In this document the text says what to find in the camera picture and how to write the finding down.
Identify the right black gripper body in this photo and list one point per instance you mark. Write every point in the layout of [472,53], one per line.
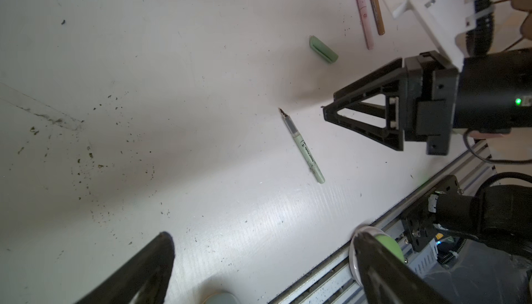
[490,94]

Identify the green pen cap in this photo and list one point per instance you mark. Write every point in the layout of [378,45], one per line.
[322,50]

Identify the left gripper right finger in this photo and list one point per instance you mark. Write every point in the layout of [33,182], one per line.
[385,279]

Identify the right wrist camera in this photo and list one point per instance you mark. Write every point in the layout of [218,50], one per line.
[443,21]

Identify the green pen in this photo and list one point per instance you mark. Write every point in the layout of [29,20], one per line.
[303,147]

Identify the green round button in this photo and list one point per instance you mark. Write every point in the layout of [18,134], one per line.
[387,241]

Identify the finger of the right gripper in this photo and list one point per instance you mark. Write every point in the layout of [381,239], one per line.
[390,135]
[386,80]

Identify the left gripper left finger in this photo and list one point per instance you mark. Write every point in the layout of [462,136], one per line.
[143,279]

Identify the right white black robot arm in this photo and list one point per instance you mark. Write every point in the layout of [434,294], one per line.
[496,216]

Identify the pink pen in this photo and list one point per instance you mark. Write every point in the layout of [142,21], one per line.
[366,26]

